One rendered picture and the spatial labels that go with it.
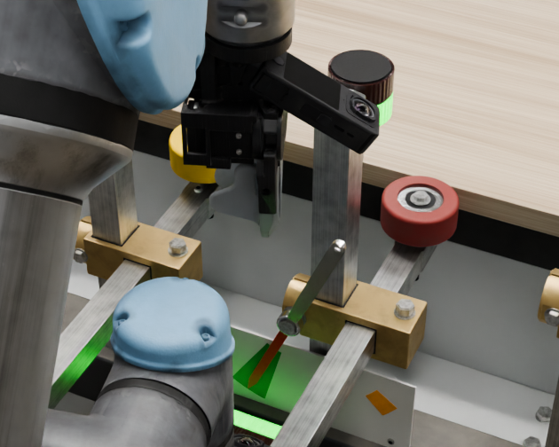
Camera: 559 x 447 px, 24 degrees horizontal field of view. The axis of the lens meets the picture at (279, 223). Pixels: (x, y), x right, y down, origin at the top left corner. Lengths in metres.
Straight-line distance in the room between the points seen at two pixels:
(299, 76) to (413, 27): 0.61
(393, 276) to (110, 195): 0.30
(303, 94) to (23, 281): 0.60
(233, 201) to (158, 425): 0.37
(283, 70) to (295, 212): 0.50
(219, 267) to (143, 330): 0.84
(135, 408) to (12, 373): 0.33
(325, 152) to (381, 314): 0.19
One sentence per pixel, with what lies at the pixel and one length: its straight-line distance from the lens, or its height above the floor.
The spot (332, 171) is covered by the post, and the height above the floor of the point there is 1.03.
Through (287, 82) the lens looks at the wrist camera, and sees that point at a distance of 1.02.
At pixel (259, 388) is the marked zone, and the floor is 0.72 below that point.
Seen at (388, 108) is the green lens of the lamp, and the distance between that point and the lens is 1.18.
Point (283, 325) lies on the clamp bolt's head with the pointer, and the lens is 1.27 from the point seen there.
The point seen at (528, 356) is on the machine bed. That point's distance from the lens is 1.52.
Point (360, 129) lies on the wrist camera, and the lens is 1.04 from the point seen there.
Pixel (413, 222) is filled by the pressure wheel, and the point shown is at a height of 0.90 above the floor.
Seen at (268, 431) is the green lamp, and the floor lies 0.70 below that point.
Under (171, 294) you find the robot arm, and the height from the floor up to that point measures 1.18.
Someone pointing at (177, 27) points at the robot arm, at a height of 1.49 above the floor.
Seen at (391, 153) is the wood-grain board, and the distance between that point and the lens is 1.41.
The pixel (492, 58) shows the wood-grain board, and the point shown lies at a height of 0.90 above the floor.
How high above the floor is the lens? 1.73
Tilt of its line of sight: 39 degrees down
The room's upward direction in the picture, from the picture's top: straight up
